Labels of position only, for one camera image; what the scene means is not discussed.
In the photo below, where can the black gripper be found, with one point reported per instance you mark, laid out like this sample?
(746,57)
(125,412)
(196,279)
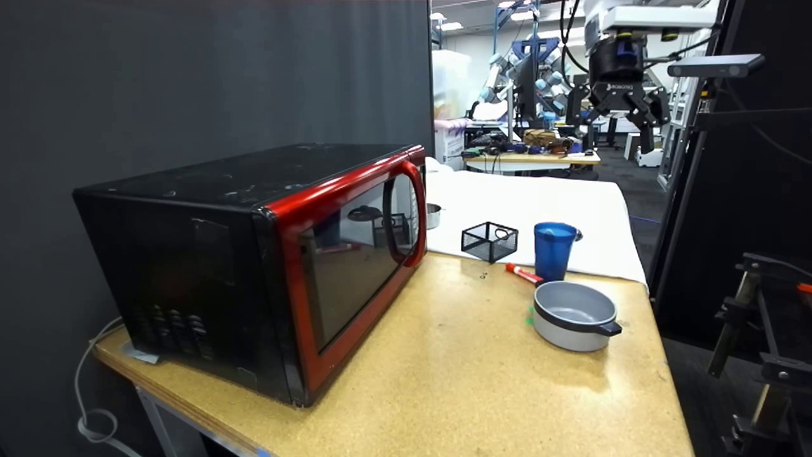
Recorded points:
(617,62)

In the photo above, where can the blue plastic cup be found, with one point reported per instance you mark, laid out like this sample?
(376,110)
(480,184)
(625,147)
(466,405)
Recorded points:
(555,250)

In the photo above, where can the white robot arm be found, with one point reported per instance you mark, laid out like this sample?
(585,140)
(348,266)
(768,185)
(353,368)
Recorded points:
(655,16)

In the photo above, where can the wooden background table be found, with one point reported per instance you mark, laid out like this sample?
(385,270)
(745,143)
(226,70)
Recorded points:
(535,159)

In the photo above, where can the white table cloth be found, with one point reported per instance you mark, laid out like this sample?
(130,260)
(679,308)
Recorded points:
(523,204)

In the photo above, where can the red marker with white cap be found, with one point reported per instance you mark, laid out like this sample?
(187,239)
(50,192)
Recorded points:
(523,272)

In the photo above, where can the black clamp stand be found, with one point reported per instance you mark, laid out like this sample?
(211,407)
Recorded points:
(757,355)

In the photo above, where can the red and black microwave oven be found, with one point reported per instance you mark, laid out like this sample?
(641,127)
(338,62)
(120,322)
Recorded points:
(255,254)

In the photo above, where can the dark grey curtain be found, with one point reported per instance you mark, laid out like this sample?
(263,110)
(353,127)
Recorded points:
(211,76)

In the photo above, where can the grey bar camera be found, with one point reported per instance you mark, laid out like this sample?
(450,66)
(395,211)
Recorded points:
(716,65)

